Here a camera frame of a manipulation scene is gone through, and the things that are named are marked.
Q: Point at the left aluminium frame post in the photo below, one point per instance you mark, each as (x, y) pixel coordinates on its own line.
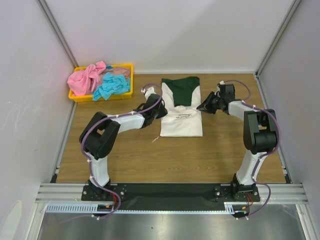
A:
(49, 16)

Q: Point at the white green raglan t-shirt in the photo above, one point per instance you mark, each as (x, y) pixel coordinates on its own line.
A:
(181, 98)

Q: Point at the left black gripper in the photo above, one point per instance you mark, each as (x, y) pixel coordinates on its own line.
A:
(163, 111)

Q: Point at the aluminium frame post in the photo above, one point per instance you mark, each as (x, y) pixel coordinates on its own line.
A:
(281, 30)
(49, 16)

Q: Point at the cyan t-shirt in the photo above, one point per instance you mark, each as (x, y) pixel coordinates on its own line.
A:
(112, 85)

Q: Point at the mauve t-shirt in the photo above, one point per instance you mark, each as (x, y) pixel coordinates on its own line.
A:
(118, 70)

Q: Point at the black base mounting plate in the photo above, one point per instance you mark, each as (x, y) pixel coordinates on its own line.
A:
(182, 193)

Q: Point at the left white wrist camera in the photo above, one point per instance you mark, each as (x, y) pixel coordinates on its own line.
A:
(148, 91)

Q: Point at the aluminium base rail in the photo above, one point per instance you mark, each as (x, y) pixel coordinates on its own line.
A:
(281, 193)

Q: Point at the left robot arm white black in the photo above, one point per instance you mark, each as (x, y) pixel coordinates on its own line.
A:
(99, 136)

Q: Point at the white slotted cable duct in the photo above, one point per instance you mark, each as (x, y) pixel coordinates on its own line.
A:
(104, 208)

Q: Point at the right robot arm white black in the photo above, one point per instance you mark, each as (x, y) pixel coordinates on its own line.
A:
(261, 138)

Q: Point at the yellow plastic bin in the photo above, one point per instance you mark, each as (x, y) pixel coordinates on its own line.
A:
(89, 98)

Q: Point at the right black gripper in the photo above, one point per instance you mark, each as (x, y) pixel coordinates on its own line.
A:
(213, 102)

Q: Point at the pink t-shirt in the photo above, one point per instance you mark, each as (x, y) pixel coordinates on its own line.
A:
(85, 81)

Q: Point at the right aluminium frame post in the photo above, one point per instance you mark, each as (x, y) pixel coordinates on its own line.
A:
(281, 30)

